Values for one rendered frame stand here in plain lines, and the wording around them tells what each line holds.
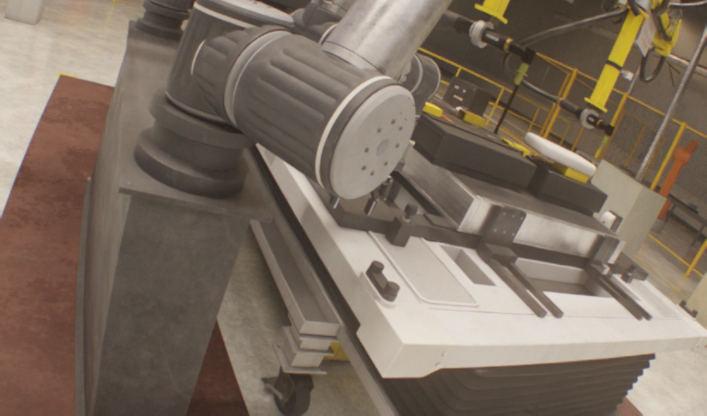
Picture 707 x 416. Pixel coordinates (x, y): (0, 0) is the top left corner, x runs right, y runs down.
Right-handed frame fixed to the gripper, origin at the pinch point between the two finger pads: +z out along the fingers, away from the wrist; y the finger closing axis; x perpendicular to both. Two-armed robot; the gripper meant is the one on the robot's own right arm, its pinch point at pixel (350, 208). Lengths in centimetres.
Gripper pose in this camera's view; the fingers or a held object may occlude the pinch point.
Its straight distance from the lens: 125.6
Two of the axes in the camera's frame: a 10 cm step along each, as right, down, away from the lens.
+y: -8.3, -1.9, -5.2
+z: -3.9, 8.6, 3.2
